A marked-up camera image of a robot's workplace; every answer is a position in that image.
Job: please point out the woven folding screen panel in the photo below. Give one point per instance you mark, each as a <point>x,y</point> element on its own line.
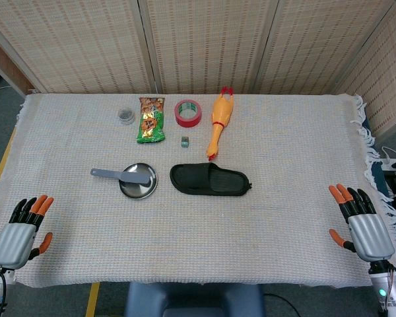
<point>320,43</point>
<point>386,82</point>
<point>208,43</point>
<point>72,43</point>

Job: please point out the small green cube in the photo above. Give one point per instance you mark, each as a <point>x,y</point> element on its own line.
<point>184,142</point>

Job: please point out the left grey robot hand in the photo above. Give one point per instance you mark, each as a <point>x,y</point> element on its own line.
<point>14,242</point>

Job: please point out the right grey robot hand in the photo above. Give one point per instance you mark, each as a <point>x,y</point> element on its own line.
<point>371,236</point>

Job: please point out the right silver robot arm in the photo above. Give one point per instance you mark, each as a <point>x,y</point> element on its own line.
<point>387,290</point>

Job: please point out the green orange snack bag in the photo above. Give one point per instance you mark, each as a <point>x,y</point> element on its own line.
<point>150,120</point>

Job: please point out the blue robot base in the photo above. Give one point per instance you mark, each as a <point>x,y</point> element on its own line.
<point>191,300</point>

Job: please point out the white woven tablecloth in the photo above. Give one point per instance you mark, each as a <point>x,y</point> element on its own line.
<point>198,231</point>

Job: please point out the white power strip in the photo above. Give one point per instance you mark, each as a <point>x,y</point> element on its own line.
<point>394,162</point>

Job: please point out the round steel plate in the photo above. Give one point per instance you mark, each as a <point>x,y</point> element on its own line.
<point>137,191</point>

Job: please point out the yellow rubber chicken toy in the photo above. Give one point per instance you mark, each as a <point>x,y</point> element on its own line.
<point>221,110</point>

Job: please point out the red tape roll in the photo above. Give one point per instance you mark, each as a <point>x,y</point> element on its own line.
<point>182,120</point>

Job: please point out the black slipper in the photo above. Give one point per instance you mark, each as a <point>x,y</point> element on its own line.
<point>191,180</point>

